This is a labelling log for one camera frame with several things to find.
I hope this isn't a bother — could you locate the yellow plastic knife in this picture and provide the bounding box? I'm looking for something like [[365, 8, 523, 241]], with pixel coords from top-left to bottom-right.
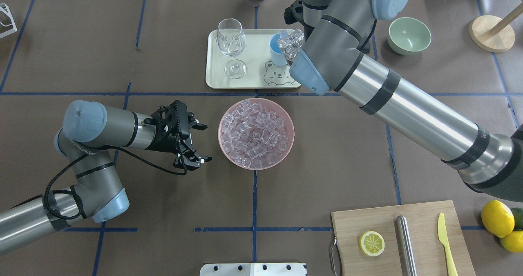
[[437, 213, 458, 276]]

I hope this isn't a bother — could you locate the green lime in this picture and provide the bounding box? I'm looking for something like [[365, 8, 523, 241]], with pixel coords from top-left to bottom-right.
[[510, 207, 523, 231]]

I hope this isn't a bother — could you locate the wooden round stand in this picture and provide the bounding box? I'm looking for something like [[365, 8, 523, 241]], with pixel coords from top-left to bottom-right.
[[468, 4, 523, 54]]

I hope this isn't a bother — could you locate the lemon half slice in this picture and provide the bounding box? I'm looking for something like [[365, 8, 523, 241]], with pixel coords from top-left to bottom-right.
[[359, 231, 385, 257]]

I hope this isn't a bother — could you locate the wooden cutting board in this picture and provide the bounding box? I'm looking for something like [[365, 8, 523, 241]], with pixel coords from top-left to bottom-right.
[[331, 201, 476, 276]]

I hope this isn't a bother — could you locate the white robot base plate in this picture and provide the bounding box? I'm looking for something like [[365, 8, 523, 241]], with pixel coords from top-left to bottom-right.
[[199, 263, 308, 276]]

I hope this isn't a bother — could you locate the light blue cup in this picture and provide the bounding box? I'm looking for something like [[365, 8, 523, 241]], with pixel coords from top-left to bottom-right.
[[269, 33, 291, 67]]

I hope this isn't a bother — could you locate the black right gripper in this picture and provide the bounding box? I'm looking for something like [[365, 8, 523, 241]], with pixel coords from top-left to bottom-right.
[[284, 0, 306, 26]]

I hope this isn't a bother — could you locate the cream bear tray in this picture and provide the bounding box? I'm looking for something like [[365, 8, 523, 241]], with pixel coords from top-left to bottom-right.
[[206, 29, 301, 89]]

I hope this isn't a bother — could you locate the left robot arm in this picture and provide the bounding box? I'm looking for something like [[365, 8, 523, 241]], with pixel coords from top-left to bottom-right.
[[0, 100, 212, 254]]

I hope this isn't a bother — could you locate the green bowl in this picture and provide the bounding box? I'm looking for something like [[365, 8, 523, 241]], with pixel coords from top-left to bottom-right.
[[387, 17, 432, 56]]

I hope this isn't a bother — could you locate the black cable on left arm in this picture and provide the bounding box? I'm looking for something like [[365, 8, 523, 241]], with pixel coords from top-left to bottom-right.
[[43, 145, 188, 220]]

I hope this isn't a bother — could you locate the whole yellow lemon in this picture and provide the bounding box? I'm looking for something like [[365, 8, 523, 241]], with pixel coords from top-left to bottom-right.
[[481, 200, 515, 238]]

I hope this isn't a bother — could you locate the white wire rack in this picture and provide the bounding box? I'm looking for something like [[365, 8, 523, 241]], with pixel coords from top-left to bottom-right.
[[0, 3, 18, 39]]

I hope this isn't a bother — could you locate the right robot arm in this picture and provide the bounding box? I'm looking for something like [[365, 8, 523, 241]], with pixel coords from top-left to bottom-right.
[[289, 0, 523, 202]]

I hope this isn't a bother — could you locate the steel cylinder rod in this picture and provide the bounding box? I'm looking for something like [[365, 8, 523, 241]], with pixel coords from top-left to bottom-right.
[[395, 215, 418, 276]]

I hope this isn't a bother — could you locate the clear wine glass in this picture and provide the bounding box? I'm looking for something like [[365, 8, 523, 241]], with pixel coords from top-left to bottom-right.
[[217, 18, 247, 79]]

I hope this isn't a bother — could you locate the pink bowl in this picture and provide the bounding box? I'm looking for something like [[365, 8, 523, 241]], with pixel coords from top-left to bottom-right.
[[218, 98, 295, 171]]

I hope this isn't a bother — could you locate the clear ice cubes pile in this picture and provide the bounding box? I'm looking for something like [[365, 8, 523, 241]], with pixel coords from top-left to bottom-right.
[[221, 99, 290, 169]]

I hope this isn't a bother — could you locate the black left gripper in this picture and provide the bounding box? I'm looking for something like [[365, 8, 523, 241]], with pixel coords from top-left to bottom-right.
[[143, 100, 212, 171]]

